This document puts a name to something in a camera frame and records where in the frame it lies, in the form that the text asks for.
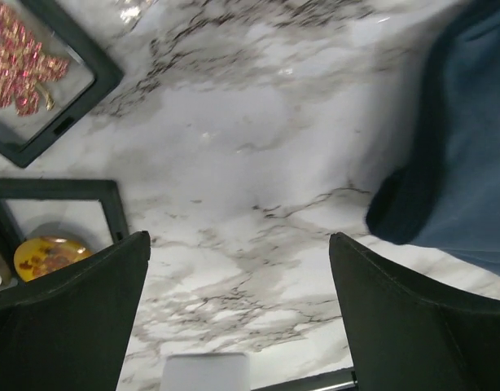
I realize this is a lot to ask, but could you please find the blue printed tank top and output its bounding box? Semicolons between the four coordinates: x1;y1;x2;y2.
366;1;500;276

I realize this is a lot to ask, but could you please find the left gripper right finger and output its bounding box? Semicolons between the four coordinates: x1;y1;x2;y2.
329;233;500;390

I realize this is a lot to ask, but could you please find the yellow round badge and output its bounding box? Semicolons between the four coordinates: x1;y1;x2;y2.
13;236;93;282

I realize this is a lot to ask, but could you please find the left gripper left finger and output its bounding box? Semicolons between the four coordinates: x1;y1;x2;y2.
0;231;151;391

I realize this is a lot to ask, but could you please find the black wire frame stand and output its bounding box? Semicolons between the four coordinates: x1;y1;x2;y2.
0;1;124;168

